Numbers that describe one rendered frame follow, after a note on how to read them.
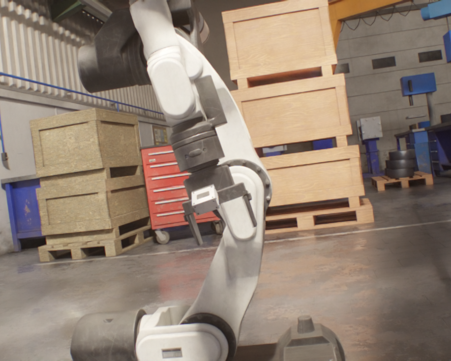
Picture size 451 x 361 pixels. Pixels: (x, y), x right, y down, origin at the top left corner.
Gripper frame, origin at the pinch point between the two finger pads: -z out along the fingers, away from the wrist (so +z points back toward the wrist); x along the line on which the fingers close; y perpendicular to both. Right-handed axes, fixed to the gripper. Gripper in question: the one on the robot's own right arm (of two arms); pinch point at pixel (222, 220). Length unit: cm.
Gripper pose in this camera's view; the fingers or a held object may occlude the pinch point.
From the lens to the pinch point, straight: 99.0
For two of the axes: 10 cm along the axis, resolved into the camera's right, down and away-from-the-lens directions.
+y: 1.3, -0.3, 9.9
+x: 9.4, -3.3, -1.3
